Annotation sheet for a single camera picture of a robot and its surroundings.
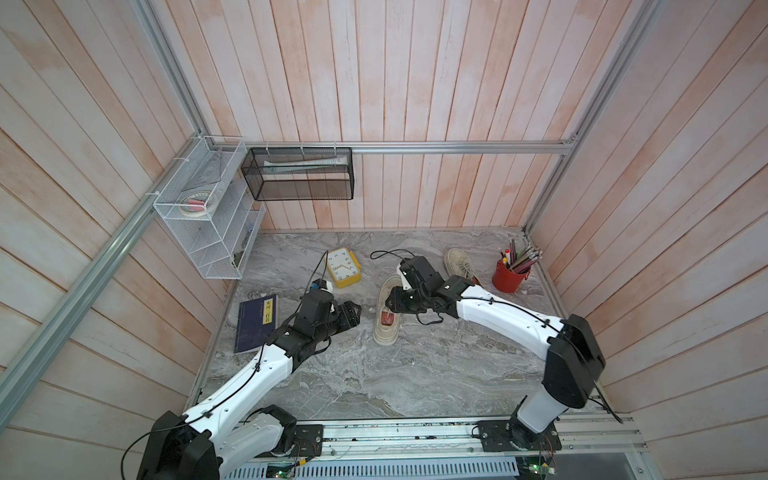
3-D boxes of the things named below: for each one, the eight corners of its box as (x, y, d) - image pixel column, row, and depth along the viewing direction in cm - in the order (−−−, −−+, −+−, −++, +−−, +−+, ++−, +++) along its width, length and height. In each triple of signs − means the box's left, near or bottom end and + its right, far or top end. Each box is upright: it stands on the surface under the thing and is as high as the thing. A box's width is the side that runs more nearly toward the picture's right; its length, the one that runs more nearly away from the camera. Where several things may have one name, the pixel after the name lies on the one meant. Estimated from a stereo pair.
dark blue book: (237, 353, 90) (233, 349, 88) (241, 305, 101) (238, 301, 99) (278, 345, 92) (276, 341, 90) (278, 298, 103) (276, 294, 101)
